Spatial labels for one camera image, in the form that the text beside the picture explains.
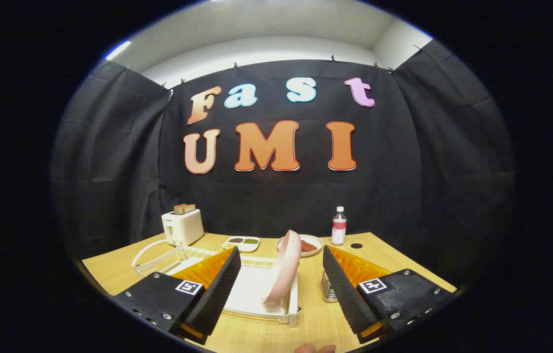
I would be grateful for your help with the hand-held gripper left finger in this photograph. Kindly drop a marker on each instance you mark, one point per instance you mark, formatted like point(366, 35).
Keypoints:
point(217, 294)

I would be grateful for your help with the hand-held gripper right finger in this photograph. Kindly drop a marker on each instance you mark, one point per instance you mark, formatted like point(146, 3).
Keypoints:
point(347, 294)

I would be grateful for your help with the pink plate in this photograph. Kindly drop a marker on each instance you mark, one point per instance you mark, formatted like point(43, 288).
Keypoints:
point(283, 269)

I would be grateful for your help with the white divided dish with beans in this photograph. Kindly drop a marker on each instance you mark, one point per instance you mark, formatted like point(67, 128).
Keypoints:
point(241, 249)

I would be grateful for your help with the white round plate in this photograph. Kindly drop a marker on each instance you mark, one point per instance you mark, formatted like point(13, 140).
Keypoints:
point(318, 242)

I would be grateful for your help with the red meat slice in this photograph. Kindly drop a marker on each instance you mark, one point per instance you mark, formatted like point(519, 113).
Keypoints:
point(307, 246)

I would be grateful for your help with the red label water bottle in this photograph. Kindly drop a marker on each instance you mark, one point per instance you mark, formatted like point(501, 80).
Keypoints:
point(339, 230)

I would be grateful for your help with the white toaster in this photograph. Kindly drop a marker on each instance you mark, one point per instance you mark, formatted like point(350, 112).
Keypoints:
point(185, 228)

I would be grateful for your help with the toasted bread slice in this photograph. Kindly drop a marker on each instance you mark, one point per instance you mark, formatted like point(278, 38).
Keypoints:
point(190, 208)
point(180, 210)

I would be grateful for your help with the black backdrop cloth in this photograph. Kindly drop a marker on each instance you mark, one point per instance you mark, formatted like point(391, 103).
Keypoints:
point(281, 196)

